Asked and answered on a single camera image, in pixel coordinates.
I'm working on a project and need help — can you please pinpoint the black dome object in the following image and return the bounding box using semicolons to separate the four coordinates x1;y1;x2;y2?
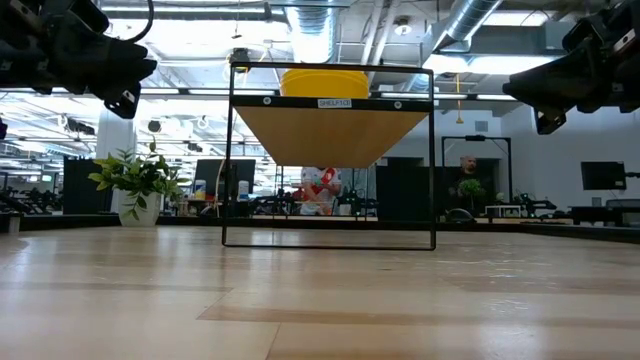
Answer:
443;207;477;224

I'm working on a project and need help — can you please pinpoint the black wall screen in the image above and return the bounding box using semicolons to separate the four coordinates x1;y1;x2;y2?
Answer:
579;160;628;192

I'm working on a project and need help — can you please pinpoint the black aluminium table frame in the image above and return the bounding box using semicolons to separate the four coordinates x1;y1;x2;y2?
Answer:
0;212;640;246

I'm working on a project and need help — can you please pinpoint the person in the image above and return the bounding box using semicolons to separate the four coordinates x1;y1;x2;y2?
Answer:
447;154;496;214
298;166;344;217

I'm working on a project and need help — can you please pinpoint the small white table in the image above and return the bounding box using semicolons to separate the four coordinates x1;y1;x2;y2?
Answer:
483;203;522;219

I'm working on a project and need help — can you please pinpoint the black metal stand frame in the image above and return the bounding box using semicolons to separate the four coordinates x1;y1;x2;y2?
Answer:
440;134;513;214

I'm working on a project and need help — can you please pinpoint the green plant in white pot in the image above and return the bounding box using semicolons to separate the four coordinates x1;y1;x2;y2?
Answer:
87;138;191;229

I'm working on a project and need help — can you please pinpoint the silver ventilation duct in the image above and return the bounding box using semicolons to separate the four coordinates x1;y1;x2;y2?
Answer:
432;0;506;54
287;0;346;65

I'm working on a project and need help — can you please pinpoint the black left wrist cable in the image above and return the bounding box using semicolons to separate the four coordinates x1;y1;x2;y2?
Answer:
125;0;155;44

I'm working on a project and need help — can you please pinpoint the black partition panel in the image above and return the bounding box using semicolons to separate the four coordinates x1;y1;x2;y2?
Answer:
62;157;114;215
374;157;451;222

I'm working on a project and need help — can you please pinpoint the small green potted plant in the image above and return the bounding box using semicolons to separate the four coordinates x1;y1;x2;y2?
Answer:
457;178;486;211

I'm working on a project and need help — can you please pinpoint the yellow hanging cord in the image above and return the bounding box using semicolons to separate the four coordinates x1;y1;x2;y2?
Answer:
453;73;463;125

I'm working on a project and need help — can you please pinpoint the wooden tray box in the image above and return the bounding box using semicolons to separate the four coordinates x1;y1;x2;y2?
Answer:
221;61;438;252

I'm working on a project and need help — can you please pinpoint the yellow mini bowl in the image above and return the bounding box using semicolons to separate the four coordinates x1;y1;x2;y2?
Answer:
279;78;370;99

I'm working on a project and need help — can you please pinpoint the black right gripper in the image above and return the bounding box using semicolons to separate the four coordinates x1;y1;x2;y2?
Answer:
502;0;624;135

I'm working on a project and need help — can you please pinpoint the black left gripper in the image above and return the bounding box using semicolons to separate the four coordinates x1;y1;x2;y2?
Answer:
29;0;159;121

